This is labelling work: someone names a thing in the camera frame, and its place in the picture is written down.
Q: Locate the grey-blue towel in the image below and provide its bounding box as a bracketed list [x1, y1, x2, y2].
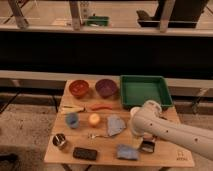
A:
[107, 115, 126, 136]

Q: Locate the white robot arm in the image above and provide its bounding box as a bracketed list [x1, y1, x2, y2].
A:
[130, 100, 213, 160]

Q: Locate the purple bowl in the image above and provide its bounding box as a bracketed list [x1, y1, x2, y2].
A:
[95, 79, 118, 98]

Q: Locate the red chili pepper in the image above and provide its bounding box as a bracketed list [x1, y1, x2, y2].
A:
[90, 104, 112, 111]

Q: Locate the orange bowl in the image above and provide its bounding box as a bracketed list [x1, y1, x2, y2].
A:
[69, 80, 89, 98]

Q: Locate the green plastic tray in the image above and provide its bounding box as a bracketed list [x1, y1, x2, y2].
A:
[120, 75, 173, 109]

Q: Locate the yellow round fruit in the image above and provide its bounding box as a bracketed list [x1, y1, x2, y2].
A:
[88, 113, 101, 127]

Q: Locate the white plastic cup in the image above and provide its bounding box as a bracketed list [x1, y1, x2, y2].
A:
[130, 106, 140, 117]

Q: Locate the wooden folding table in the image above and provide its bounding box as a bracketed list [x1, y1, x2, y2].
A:
[44, 80, 195, 167]

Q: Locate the yellow banana peel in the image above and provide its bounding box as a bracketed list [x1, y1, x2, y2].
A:
[60, 106, 85, 114]

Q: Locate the blue cup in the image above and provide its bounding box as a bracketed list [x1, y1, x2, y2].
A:
[65, 113, 79, 129]

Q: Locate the metal fork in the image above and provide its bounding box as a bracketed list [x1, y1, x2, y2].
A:
[88, 134, 109, 139]

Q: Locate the green box in background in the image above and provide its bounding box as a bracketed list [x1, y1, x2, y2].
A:
[86, 15, 109, 26]

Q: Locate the blue sponge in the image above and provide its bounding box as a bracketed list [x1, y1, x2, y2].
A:
[117, 144, 139, 160]

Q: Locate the small metal cup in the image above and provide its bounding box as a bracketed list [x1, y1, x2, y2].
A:
[52, 133, 67, 150]

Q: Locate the black rectangular block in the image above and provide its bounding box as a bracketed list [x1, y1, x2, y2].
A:
[73, 147, 98, 161]

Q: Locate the metal square container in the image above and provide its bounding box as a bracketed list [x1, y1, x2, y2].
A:
[139, 140, 155, 153]

